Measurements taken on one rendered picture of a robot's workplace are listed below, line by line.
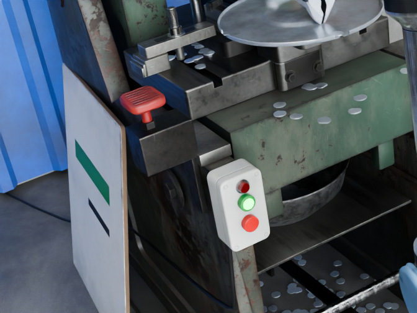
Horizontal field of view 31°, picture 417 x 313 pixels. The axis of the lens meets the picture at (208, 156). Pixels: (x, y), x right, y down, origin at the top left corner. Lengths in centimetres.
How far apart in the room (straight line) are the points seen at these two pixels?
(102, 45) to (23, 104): 99
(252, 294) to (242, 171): 28
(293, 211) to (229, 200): 37
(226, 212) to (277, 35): 31
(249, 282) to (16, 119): 143
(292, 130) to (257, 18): 21
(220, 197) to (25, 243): 127
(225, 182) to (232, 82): 25
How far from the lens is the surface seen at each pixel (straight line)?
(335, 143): 142
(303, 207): 155
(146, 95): 120
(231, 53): 144
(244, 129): 130
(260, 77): 140
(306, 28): 129
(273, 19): 133
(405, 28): 80
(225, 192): 119
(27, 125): 264
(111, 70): 165
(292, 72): 139
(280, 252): 155
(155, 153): 121
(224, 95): 137
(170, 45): 144
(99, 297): 197
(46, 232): 241
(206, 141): 128
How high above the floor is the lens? 122
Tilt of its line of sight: 28 degrees down
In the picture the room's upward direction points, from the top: 11 degrees counter-clockwise
